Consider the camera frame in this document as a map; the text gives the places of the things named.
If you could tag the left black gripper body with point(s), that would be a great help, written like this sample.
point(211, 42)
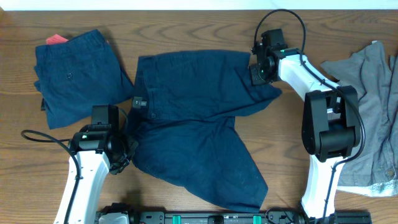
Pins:
point(125, 156)

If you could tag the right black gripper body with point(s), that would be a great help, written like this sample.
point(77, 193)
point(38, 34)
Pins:
point(260, 75)

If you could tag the navy blue shorts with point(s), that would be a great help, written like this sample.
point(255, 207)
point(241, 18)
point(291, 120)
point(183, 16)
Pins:
point(183, 118)

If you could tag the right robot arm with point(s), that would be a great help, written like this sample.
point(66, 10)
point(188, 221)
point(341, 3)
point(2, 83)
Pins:
point(330, 125)

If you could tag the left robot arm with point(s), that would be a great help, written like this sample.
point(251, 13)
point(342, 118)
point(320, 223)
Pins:
point(95, 154)

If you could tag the folded navy shorts on left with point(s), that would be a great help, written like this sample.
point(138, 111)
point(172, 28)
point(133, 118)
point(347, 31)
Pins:
point(76, 75)

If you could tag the grey shorts on right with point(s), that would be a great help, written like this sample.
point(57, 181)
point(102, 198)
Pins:
point(374, 172)

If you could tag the red folded garment underneath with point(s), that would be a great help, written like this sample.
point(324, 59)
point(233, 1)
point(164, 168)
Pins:
point(55, 39)

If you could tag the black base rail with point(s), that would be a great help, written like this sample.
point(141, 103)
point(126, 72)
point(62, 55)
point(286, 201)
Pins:
point(123, 213)

